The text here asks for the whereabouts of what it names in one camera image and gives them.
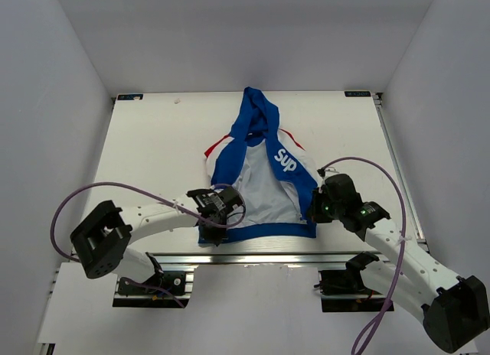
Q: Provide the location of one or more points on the aluminium table right rail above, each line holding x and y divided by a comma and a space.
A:
411, 210

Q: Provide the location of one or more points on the blue corner label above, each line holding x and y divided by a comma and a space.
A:
357, 93
129, 97

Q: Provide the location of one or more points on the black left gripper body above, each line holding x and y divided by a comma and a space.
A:
210, 234

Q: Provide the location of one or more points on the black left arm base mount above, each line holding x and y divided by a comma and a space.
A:
164, 289

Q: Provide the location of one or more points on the aluminium table rail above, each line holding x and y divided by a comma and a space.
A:
253, 258
411, 210

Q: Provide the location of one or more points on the blue right corner label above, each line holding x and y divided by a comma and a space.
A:
357, 93

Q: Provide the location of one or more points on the blue left corner label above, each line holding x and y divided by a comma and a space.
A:
129, 97

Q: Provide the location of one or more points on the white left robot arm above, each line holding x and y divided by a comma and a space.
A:
102, 239

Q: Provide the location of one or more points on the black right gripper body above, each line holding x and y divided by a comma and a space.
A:
324, 210

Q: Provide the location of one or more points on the aluminium table front rail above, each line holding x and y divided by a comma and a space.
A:
253, 258

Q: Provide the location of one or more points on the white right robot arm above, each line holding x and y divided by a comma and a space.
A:
453, 310

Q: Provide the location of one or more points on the blue white red jacket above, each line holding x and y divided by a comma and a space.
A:
269, 168

